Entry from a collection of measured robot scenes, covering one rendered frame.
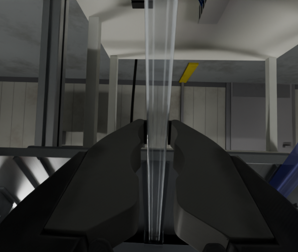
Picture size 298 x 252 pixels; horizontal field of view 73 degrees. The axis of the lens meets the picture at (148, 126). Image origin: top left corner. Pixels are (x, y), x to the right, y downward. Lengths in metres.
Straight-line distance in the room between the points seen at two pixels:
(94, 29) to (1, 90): 3.63
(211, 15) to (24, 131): 3.61
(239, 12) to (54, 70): 0.49
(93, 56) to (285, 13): 0.53
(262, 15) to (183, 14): 0.21
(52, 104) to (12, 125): 3.56
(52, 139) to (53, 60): 0.17
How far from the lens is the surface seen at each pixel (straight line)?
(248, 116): 3.68
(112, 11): 0.64
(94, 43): 0.63
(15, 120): 4.00
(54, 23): 0.52
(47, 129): 0.46
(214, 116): 3.52
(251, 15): 0.68
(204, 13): 0.56
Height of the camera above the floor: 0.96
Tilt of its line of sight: 3 degrees down
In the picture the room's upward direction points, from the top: 178 degrees counter-clockwise
